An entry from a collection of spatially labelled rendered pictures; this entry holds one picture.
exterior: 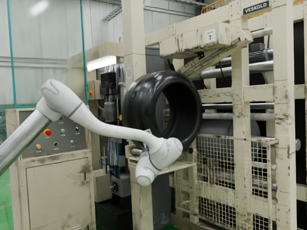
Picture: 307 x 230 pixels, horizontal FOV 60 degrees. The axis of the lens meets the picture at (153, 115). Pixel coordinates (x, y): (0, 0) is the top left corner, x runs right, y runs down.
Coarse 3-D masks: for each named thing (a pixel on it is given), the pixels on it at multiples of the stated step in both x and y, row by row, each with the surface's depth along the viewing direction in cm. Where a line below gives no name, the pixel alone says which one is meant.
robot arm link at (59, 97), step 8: (48, 80) 120; (56, 80) 123; (48, 88) 119; (56, 88) 119; (64, 88) 121; (48, 96) 119; (56, 96) 119; (64, 96) 120; (72, 96) 122; (48, 104) 126; (56, 104) 120; (64, 104) 120; (72, 104) 121; (64, 112) 122; (72, 112) 122
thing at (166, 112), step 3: (165, 111) 243; (168, 111) 240; (165, 114) 242; (168, 114) 239; (165, 117) 245; (168, 117) 247; (165, 120) 245; (168, 120) 241; (165, 123) 242; (165, 126) 245
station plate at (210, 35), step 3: (210, 30) 179; (213, 30) 177; (207, 33) 181; (210, 33) 180; (213, 33) 177; (207, 36) 181; (210, 36) 180; (213, 36) 178; (207, 39) 182; (210, 39) 180; (213, 39) 178; (207, 42) 182
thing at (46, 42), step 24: (24, 0) 190; (48, 0) 200; (72, 0) 212; (24, 24) 190; (48, 24) 201; (72, 24) 212; (24, 48) 190; (48, 48) 201; (72, 48) 212; (24, 72) 190; (48, 72) 201; (72, 72) 212; (24, 96) 191
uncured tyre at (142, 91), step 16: (144, 80) 179; (160, 80) 175; (176, 80) 182; (128, 96) 182; (144, 96) 170; (176, 96) 219; (192, 96) 207; (128, 112) 178; (144, 112) 168; (176, 112) 221; (192, 112) 211; (144, 128) 170; (176, 128) 219; (192, 128) 207
